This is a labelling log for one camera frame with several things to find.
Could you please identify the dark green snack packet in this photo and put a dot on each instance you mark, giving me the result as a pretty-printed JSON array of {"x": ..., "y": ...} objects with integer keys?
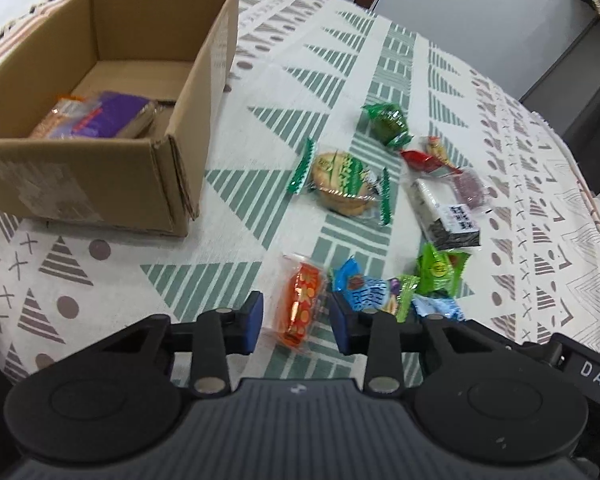
[{"x": 387, "y": 122}]

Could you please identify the round cake green-edged packet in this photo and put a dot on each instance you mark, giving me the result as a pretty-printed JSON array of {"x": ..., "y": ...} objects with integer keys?
[{"x": 340, "y": 180}]

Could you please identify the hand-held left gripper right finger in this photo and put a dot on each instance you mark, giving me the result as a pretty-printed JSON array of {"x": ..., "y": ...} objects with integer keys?
[{"x": 338, "y": 321}]

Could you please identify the black white seaweed packet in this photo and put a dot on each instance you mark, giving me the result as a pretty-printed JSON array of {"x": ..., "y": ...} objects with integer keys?
[{"x": 440, "y": 210}]

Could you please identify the thin yellow-green snack packet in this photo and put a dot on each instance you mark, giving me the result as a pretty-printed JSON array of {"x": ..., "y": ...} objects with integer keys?
[{"x": 405, "y": 296}]

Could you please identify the maroon snack packet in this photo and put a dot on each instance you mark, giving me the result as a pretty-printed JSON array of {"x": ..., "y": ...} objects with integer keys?
[{"x": 472, "y": 190}]

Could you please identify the clear orange snack packet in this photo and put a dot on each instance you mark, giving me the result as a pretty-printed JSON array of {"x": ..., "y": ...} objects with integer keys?
[{"x": 60, "y": 117}]

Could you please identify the yellow red snack packet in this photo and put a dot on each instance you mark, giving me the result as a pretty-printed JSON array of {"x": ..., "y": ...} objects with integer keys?
[{"x": 437, "y": 149}]

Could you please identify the brown cardboard box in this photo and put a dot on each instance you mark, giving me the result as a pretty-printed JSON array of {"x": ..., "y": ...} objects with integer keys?
[{"x": 130, "y": 185}]

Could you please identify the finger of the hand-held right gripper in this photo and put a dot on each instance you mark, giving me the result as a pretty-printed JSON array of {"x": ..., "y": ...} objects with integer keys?
[{"x": 515, "y": 334}]

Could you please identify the light blue snack packet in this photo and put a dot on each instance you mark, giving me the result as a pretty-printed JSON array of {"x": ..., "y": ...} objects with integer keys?
[{"x": 440, "y": 306}]

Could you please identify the patterned bed cover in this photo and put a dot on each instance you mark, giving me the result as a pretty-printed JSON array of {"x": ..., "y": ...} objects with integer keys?
[{"x": 380, "y": 60}]

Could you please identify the purple snack packet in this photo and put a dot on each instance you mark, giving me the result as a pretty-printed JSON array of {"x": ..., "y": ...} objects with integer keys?
[{"x": 112, "y": 115}]

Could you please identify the light green snack packet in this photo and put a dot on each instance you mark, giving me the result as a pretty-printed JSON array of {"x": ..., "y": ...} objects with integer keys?
[{"x": 437, "y": 270}]

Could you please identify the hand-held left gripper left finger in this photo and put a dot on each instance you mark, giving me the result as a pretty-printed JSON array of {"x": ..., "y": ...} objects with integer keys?
[{"x": 253, "y": 321}]

